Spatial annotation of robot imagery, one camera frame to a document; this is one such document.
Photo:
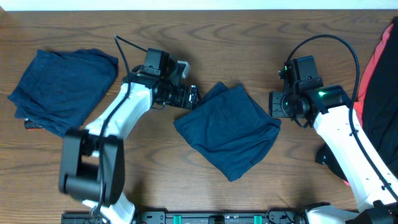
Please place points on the black garment pile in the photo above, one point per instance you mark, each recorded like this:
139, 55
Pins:
379, 118

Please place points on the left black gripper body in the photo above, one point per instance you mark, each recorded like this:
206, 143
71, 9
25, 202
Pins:
177, 96

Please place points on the folded navy shorts stack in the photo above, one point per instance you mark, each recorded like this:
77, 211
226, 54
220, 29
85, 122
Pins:
59, 90

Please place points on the navy blue shorts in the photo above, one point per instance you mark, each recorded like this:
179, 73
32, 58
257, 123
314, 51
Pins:
230, 130

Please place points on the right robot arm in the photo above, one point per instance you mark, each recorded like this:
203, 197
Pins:
374, 187

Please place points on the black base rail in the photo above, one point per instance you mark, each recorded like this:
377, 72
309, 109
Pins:
273, 217

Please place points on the red black folded garment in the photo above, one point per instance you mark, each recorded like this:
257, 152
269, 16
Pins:
29, 124

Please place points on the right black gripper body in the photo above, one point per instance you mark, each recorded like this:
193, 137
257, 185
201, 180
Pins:
282, 105

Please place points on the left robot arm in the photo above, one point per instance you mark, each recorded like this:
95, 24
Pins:
92, 167

